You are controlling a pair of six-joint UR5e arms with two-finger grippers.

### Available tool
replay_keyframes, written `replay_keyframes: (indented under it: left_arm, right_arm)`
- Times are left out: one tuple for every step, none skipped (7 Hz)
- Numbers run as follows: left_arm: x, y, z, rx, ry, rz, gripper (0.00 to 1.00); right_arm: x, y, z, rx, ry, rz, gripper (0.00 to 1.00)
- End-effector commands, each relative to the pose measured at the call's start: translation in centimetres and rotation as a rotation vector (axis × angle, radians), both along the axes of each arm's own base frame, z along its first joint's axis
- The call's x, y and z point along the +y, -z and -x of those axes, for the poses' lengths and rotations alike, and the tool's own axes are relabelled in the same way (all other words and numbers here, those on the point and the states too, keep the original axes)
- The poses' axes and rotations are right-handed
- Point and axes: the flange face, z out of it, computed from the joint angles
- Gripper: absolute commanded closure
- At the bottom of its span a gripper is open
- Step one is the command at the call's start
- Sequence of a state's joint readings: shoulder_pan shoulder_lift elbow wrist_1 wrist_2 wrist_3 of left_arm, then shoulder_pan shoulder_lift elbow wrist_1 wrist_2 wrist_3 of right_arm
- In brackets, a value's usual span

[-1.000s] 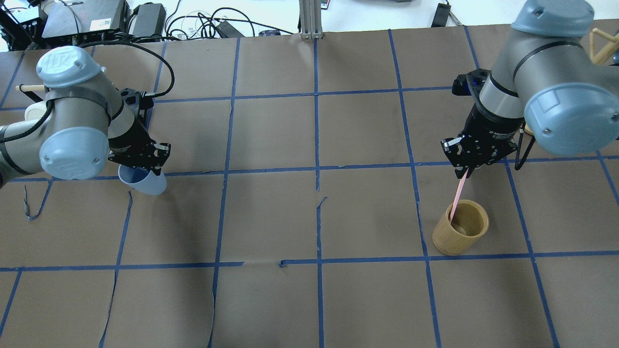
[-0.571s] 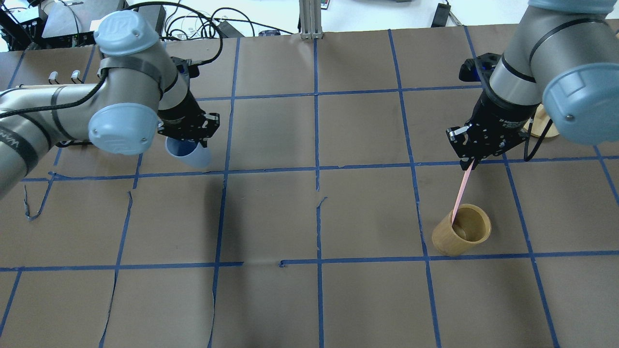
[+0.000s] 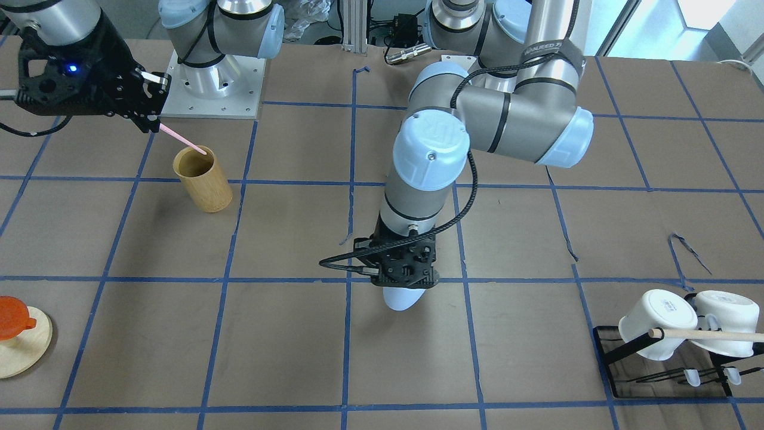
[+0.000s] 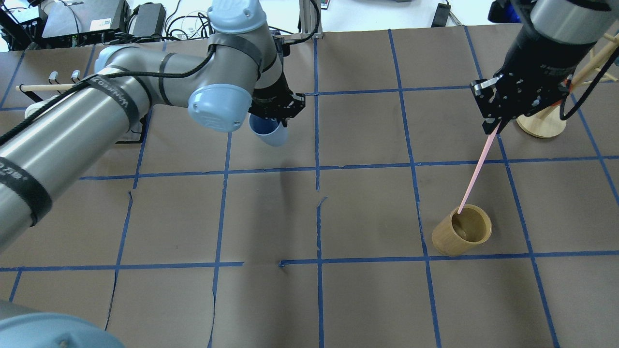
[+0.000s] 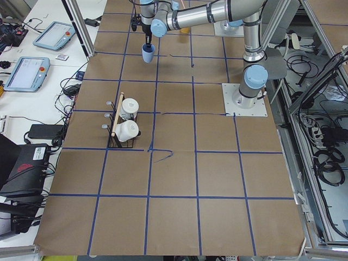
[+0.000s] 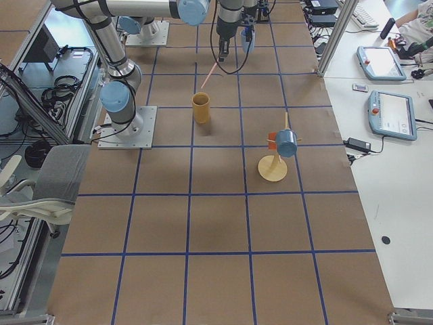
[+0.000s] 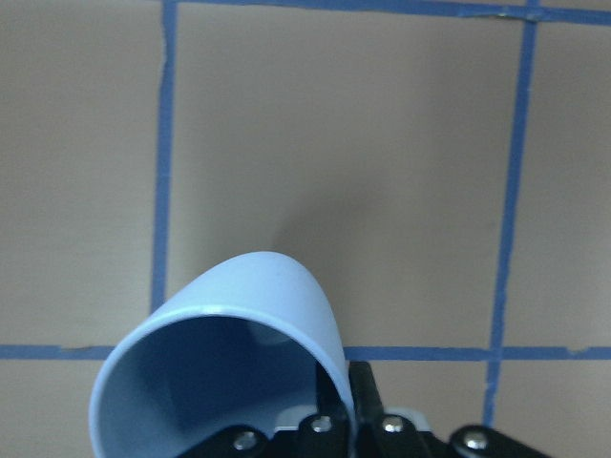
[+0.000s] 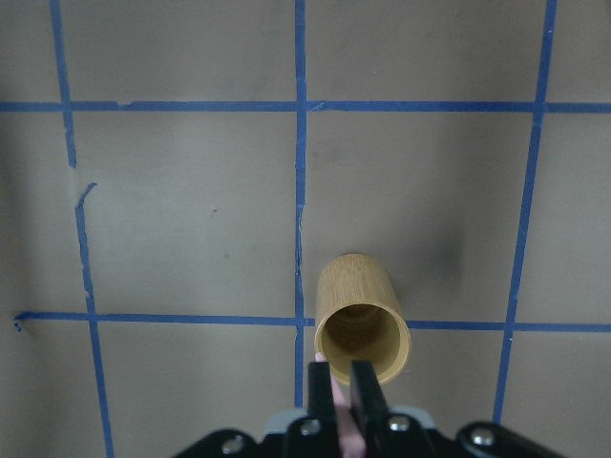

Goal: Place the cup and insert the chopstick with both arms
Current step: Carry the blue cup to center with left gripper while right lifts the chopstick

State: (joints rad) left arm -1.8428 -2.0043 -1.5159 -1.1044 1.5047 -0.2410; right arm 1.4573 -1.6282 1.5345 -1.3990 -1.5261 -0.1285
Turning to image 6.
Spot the grey office chair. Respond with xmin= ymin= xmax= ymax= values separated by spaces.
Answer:
xmin=1 ymin=144 xmax=91 ymax=238

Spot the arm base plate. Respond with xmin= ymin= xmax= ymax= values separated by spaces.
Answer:
xmin=126 ymin=20 xmax=170 ymax=47
xmin=97 ymin=106 xmax=158 ymax=150

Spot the brown paper table cover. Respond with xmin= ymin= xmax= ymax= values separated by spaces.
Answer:
xmin=48 ymin=1 xmax=392 ymax=324

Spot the teach pendant far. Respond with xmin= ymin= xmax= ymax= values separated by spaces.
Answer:
xmin=357 ymin=46 xmax=407 ymax=81

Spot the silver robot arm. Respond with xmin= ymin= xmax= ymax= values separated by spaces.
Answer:
xmin=53 ymin=1 xmax=210 ymax=143
xmin=118 ymin=16 xmax=160 ymax=39

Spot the light blue plastic cup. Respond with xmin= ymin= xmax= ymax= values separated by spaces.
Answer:
xmin=240 ymin=27 xmax=255 ymax=54

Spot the teach pendant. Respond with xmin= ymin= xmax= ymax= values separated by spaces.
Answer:
xmin=367 ymin=90 xmax=417 ymax=141
xmin=357 ymin=46 xmax=407 ymax=81

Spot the orange hanging mug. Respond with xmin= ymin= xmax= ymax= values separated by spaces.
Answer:
xmin=267 ymin=132 xmax=277 ymax=150

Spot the teach pendant near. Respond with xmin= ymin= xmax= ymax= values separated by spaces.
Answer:
xmin=367 ymin=90 xmax=417 ymax=141

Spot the dark blue hanging mug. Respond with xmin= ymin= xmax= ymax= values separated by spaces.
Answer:
xmin=275 ymin=129 xmax=298 ymax=158

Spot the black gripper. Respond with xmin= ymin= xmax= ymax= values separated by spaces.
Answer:
xmin=216 ymin=18 xmax=241 ymax=62

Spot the yellow cylindrical chopstick holder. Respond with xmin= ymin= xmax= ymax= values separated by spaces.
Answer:
xmin=192 ymin=92 xmax=210 ymax=124

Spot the pink chopstick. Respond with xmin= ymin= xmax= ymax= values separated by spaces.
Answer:
xmin=200 ymin=62 xmax=218 ymax=89

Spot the black wire mug rack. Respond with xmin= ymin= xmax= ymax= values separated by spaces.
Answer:
xmin=256 ymin=0 xmax=270 ymax=24

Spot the black power adapter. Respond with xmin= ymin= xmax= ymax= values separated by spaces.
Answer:
xmin=343 ymin=137 xmax=371 ymax=153

